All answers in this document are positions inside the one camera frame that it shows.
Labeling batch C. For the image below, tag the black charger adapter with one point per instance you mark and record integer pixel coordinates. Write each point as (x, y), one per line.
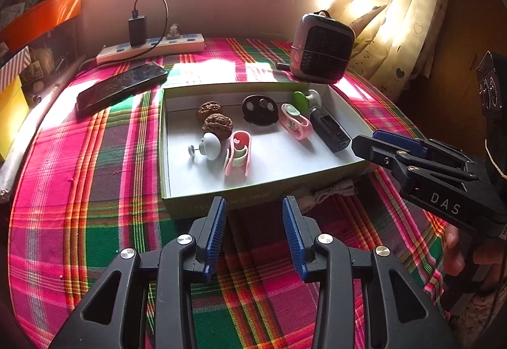
(137, 30)

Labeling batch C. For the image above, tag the small grey fan heater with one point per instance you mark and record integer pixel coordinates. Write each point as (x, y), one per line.
(321, 49)

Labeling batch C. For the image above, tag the pink clip with green pad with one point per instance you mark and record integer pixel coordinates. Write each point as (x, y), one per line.
(294, 122)

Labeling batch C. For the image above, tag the small beige plug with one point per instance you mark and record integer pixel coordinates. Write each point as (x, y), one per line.
(174, 31)

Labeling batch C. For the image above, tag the cream heart pattern curtain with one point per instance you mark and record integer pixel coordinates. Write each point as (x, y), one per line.
(395, 39)

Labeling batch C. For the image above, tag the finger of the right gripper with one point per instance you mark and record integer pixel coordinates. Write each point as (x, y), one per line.
(428, 149)
(401, 162)

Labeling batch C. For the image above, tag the pink cable winder clip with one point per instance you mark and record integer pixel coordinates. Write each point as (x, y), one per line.
(238, 153)

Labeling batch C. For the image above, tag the black rectangular battery pack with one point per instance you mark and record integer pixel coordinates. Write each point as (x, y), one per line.
(329, 130)

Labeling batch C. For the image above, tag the large brown walnut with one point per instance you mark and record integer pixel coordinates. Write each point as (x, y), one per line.
(219, 124)

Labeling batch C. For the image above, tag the green white cardboard tray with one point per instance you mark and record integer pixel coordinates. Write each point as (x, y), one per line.
(279, 163)

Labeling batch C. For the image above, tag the orange box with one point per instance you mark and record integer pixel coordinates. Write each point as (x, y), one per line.
(38, 20)

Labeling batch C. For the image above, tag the small brown walnut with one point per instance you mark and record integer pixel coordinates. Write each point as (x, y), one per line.
(208, 108)

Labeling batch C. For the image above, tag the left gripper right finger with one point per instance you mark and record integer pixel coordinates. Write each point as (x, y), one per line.
(397, 312)

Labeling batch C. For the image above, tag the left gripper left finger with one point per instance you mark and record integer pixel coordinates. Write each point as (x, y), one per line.
(113, 313)

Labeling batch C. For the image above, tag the yellow box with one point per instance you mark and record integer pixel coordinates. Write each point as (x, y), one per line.
(14, 109)

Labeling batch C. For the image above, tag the white power strip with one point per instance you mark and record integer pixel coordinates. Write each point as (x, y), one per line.
(183, 44)

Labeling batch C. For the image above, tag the black smartphone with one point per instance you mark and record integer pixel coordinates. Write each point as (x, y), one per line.
(107, 93)

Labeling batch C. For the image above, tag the white round device with cable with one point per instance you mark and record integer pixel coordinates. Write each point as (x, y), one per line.
(307, 199)

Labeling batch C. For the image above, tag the white round knob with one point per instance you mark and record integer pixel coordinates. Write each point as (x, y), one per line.
(210, 146)

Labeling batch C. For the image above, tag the green silver spool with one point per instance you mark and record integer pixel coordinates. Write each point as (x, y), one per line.
(305, 102)

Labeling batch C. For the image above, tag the black three-button remote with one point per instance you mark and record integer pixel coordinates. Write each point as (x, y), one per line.
(260, 111)

